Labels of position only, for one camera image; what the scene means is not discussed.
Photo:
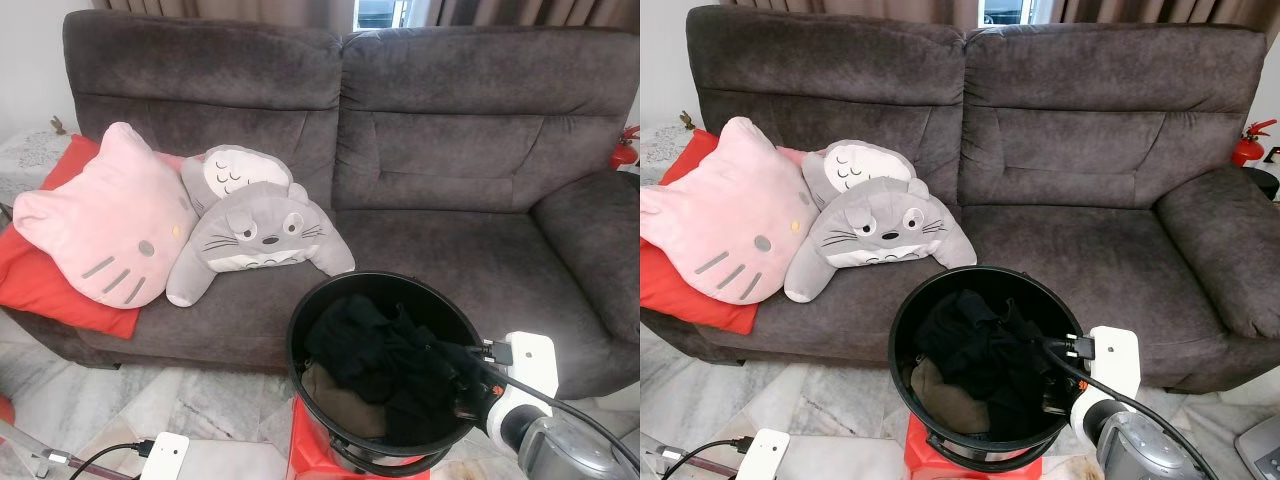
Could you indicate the black garment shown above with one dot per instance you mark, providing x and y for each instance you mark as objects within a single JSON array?
[
  {"x": 975, "y": 345},
  {"x": 370, "y": 350}
]

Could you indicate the black round laundry bin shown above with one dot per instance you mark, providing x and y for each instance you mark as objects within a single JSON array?
[
  {"x": 1020, "y": 290},
  {"x": 420, "y": 295}
]

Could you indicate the brown garment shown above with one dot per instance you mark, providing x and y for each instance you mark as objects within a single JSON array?
[
  {"x": 340, "y": 400},
  {"x": 945, "y": 400}
]

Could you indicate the red plastic stool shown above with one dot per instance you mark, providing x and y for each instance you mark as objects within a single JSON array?
[
  {"x": 300, "y": 450},
  {"x": 915, "y": 455}
]

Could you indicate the grey flat floor object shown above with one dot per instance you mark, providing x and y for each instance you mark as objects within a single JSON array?
[{"x": 1260, "y": 445}]

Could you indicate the red cushion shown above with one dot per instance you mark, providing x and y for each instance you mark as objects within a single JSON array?
[
  {"x": 670, "y": 295},
  {"x": 40, "y": 290}
]

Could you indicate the dark grey fabric sofa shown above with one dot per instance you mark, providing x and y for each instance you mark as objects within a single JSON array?
[
  {"x": 1050, "y": 150},
  {"x": 400, "y": 150}
]

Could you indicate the grey Totoro pillow open eyes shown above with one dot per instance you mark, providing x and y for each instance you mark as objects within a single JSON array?
[
  {"x": 260, "y": 235},
  {"x": 880, "y": 230}
]

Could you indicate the red fire extinguisher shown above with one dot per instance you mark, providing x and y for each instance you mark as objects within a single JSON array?
[
  {"x": 625, "y": 150},
  {"x": 1252, "y": 145}
]

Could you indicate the grey Totoro pillow closed eyes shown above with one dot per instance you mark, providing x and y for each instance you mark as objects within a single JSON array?
[
  {"x": 860, "y": 165},
  {"x": 240, "y": 170}
]

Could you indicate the pink cat plush pillow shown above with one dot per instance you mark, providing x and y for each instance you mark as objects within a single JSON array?
[
  {"x": 110, "y": 220},
  {"x": 720, "y": 215}
]

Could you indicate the side table lace cloth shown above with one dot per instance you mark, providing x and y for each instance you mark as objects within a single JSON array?
[
  {"x": 25, "y": 150},
  {"x": 660, "y": 150}
]

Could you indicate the small brass figure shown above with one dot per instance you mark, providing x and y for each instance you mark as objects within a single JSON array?
[
  {"x": 58, "y": 125},
  {"x": 687, "y": 121}
]

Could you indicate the window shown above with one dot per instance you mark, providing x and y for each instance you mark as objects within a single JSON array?
[
  {"x": 390, "y": 12},
  {"x": 1015, "y": 10}
]

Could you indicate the brown curtain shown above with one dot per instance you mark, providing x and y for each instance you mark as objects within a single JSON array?
[
  {"x": 1160, "y": 10},
  {"x": 220, "y": 10},
  {"x": 850, "y": 10},
  {"x": 530, "y": 10}
]

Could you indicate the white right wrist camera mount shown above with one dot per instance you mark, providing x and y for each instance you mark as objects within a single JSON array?
[
  {"x": 530, "y": 365},
  {"x": 1112, "y": 360}
]

